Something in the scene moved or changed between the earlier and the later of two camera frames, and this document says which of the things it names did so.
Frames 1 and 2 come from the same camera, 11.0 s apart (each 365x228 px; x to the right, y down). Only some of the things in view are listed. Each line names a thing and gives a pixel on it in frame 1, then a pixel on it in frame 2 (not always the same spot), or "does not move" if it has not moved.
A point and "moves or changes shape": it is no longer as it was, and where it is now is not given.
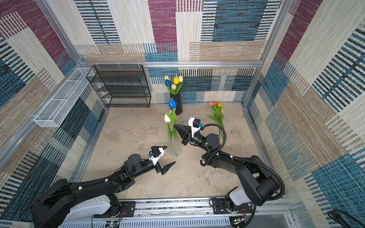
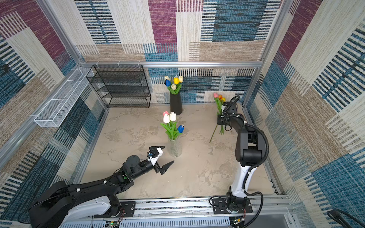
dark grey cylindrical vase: x=179 y=108 does not move
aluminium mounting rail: x=274 y=213 does not move
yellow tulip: x=176 y=80 does not move
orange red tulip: x=216 y=105 -> x=220 y=97
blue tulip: x=168 y=82 does not move
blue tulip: x=173 y=104 moves or changes shape
